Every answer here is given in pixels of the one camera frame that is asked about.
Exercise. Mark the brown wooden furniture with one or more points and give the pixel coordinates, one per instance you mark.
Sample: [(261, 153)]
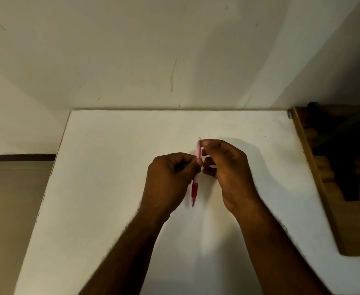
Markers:
[(330, 181)]

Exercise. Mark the person's left forearm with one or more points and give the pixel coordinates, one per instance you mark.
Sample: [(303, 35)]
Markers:
[(127, 254)]

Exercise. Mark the person's right forearm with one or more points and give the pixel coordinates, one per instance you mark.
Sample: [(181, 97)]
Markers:
[(275, 251)]

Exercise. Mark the pink pen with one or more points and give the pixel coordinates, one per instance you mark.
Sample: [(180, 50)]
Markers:
[(196, 168)]

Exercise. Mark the person's right fingers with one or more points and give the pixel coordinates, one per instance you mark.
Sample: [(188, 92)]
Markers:
[(210, 158)]

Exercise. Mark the person's left thumb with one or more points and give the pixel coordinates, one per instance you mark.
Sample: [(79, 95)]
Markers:
[(198, 162)]

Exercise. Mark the person's left hand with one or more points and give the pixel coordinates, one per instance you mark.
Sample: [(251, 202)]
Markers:
[(164, 184)]

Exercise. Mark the person's right hand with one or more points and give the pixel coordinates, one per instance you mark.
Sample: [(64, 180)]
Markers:
[(232, 175)]

